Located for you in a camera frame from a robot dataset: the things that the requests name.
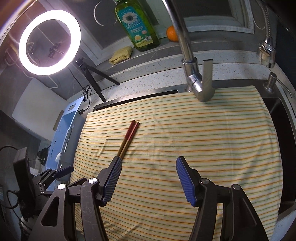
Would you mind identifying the white ring light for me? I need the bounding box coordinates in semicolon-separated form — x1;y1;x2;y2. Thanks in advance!
18;9;81;76

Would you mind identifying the striped yellow cloth mat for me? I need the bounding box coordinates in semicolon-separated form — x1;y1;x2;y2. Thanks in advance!
71;86;283;240

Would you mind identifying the yellow sponge cloth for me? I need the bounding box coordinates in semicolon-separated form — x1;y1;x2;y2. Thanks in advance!
109;46;133;65

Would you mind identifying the black cable clamp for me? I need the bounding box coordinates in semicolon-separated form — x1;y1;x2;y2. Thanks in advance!
37;147;49;166

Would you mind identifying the chrome soap dispenser knob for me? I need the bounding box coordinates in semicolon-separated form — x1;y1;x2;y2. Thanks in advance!
263;72;278;93

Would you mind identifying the green dish soap bottle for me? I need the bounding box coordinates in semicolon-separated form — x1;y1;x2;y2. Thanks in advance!
114;1;160;52

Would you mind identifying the white ceramic logo spoon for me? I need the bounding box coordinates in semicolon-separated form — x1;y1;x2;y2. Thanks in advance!
55;152;61;163

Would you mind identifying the chrome kitchen faucet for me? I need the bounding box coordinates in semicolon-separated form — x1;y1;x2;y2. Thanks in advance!
163;1;215;102

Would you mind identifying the black power cable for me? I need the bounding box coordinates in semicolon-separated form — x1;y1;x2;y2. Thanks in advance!
69;67;93;115

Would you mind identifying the blue plastic drain basket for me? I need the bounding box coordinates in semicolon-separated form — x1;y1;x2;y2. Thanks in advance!
45;96;87;186

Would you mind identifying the orange fruit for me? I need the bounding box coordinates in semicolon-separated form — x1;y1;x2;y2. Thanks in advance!
166;26;179;42

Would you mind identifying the red-tipped wooden chopstick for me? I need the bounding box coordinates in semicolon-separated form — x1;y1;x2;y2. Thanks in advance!
119;121;140;160
117;120;136;157

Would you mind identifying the white cutting board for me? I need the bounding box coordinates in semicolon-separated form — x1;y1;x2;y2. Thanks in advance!
12;78;69;141

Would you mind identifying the chrome pull-out sprayer hose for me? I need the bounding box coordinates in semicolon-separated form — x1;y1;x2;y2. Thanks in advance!
254;0;277;69

